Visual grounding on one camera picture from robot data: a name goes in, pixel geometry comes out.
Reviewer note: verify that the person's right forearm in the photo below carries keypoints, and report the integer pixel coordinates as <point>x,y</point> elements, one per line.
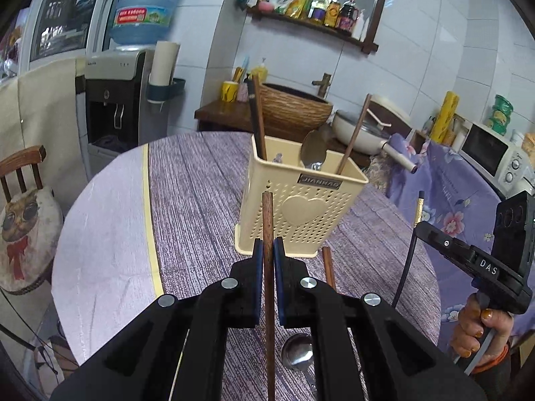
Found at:
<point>495,378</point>

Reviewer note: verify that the teal roll holder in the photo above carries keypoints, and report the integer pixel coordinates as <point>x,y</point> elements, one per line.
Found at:
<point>165,92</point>

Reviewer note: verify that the blue water jug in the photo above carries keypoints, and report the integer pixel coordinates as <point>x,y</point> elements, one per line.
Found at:
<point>146,4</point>

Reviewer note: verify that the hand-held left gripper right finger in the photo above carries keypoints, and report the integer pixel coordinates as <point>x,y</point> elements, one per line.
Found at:
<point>278,284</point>

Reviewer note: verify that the stack of green cans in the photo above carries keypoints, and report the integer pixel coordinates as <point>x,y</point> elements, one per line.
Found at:
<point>503,115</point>

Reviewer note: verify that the dark soy sauce bottle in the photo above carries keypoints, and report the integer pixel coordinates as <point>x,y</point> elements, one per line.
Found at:
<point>347,17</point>

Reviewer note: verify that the bronze faucet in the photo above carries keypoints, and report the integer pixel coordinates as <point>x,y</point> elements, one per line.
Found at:
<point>322,85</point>

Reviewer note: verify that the wooden chair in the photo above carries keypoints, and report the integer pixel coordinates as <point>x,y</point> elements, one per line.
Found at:
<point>21,161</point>

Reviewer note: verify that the clear oil bottle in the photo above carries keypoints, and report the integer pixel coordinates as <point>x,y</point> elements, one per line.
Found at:
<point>318,8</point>

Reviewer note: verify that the white microwave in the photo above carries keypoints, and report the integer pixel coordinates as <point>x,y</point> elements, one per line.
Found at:
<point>489,154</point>

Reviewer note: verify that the cat print seat cushion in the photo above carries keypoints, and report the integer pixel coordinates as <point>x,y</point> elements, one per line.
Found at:
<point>25,234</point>

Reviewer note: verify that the person's right hand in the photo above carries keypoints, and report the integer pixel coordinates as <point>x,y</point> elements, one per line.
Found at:
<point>472,334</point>

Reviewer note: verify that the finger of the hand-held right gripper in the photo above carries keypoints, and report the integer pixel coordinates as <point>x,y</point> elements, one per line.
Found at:
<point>443,244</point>

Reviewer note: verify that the wicker basin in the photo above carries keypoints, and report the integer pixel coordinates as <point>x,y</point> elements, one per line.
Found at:
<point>296,106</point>

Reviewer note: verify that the yellow foil roll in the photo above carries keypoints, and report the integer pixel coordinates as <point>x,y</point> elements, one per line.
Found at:
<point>444,117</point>

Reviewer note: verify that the yellow cup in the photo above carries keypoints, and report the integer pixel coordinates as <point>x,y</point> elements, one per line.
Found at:
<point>229,92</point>

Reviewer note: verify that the beige cloth cover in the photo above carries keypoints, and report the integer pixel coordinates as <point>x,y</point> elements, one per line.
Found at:
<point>41,108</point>

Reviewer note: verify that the dark wooden counter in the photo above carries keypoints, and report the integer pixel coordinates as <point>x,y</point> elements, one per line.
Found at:
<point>221,115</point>

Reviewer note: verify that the dark wooden mirror shelf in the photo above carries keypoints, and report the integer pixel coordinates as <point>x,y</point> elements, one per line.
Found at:
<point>313,25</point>

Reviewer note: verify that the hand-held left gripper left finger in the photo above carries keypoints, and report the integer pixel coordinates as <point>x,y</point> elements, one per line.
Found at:
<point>258,284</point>

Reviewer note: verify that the cream perforated utensil holder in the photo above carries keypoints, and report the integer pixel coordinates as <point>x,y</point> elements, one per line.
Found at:
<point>301,213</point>

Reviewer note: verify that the white slim bottle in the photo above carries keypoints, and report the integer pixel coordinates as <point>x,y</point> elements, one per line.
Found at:
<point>360,27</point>

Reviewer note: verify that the yellow soap bottle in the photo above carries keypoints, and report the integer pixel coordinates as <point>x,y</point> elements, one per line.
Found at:
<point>259,71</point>

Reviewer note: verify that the long metal spoon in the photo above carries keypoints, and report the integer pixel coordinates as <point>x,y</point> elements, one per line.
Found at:
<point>314,146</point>

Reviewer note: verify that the grey water dispenser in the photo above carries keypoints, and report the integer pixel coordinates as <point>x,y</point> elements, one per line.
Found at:
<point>113,104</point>

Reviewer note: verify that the amber sauce bottle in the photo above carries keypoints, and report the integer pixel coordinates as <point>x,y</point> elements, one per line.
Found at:
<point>332,13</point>

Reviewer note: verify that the yellow seasoning packet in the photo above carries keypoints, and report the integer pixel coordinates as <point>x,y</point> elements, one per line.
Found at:
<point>294,5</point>

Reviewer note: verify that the pink small jar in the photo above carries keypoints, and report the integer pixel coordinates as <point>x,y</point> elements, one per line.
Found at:
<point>265,6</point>

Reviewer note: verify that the glass sliding window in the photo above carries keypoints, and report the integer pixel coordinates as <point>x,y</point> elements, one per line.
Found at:
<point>71,16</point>

